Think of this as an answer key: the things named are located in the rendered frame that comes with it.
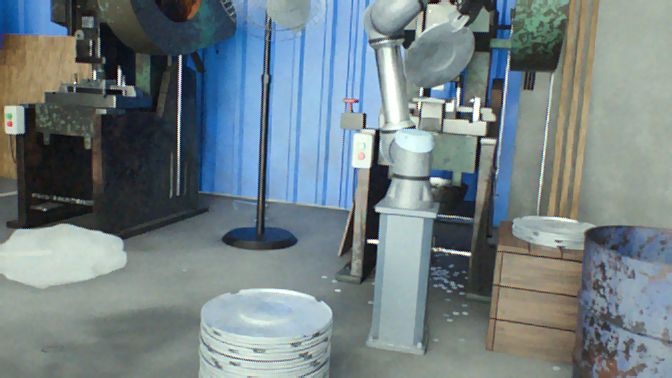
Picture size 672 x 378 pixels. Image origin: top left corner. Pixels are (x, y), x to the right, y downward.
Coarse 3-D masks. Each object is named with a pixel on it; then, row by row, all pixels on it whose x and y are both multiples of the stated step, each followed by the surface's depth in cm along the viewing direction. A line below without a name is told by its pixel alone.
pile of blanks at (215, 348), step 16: (208, 336) 121; (224, 336) 117; (320, 336) 122; (208, 352) 121; (224, 352) 118; (240, 352) 116; (256, 352) 117; (272, 352) 116; (288, 352) 118; (304, 352) 120; (320, 352) 124; (208, 368) 122; (224, 368) 118; (240, 368) 117; (256, 368) 117; (272, 368) 117; (288, 368) 118; (304, 368) 121; (320, 368) 125
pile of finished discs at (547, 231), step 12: (516, 228) 192; (528, 228) 185; (540, 228) 189; (552, 228) 188; (564, 228) 188; (576, 228) 189; (528, 240) 185; (540, 240) 182; (552, 240) 180; (564, 240) 178; (576, 240) 178
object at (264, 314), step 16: (208, 304) 132; (224, 304) 133; (240, 304) 134; (256, 304) 133; (272, 304) 133; (288, 304) 136; (304, 304) 136; (320, 304) 137; (208, 320) 124; (224, 320) 124; (240, 320) 125; (256, 320) 124; (272, 320) 124; (288, 320) 126; (304, 320) 127; (320, 320) 127; (240, 336) 116; (256, 336) 117; (272, 336) 118; (288, 336) 118; (304, 336) 118
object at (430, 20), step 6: (426, 6) 241; (432, 6) 240; (438, 6) 240; (444, 6) 239; (450, 6) 238; (456, 6) 238; (426, 12) 241; (432, 12) 241; (438, 12) 240; (444, 12) 239; (426, 18) 242; (432, 18) 241; (438, 18) 240; (444, 18) 240; (426, 24) 242; (432, 24) 241
